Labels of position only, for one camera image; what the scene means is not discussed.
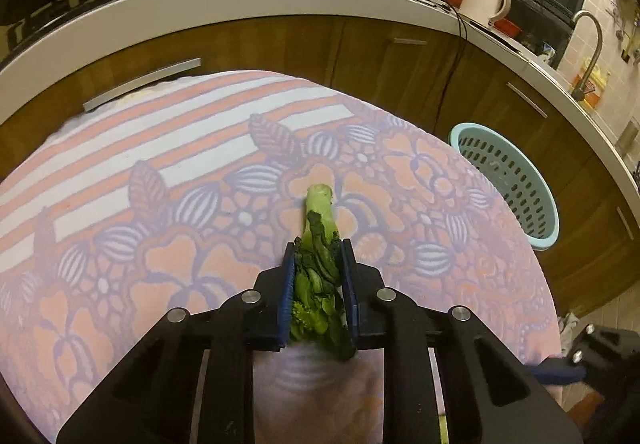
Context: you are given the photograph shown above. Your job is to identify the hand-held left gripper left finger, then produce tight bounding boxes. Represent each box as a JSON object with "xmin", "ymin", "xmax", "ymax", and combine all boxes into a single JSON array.
[{"xmin": 56, "ymin": 241, "xmax": 301, "ymax": 444}]

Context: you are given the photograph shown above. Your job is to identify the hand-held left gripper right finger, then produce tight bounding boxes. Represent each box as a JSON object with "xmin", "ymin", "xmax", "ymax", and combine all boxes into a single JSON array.
[{"xmin": 340, "ymin": 239, "xmax": 583, "ymax": 444}]

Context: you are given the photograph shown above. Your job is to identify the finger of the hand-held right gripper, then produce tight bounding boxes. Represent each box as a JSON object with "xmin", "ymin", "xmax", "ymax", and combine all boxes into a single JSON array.
[{"xmin": 525, "ymin": 323, "xmax": 640, "ymax": 387}]

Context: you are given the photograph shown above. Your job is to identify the green leafy vegetable stalk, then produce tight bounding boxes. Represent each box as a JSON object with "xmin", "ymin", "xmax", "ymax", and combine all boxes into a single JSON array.
[{"xmin": 287, "ymin": 183, "xmax": 357, "ymax": 364}]

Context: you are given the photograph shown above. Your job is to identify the light blue perforated basket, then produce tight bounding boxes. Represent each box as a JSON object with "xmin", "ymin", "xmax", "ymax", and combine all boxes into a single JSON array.
[{"xmin": 448, "ymin": 123, "xmax": 561, "ymax": 252}]

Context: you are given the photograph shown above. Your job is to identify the pink floral printed tablecloth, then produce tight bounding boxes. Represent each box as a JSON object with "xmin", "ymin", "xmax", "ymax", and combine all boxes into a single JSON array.
[{"xmin": 0, "ymin": 70, "xmax": 563, "ymax": 444}]

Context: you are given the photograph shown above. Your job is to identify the wooden cabinet with white countertop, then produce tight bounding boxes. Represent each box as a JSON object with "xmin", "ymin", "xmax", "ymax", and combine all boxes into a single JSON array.
[{"xmin": 0, "ymin": 0, "xmax": 640, "ymax": 325}]

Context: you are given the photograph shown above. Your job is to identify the orange sponge pack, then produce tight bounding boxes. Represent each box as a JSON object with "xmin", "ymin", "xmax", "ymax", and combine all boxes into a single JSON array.
[{"xmin": 580, "ymin": 68, "xmax": 612, "ymax": 107}]

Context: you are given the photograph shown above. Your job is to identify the curved metal faucet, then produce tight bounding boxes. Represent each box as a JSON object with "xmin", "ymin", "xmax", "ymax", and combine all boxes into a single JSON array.
[{"xmin": 571, "ymin": 10, "xmax": 605, "ymax": 102}]

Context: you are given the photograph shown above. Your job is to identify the hanging kitchen utensils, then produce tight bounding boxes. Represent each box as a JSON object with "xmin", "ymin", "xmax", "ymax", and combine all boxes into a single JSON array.
[{"xmin": 612, "ymin": 0, "xmax": 640, "ymax": 62}]

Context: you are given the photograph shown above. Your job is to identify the long silver cabinet handle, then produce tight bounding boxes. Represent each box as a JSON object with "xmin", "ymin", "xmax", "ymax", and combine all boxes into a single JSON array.
[{"xmin": 82, "ymin": 58, "xmax": 202, "ymax": 113}]

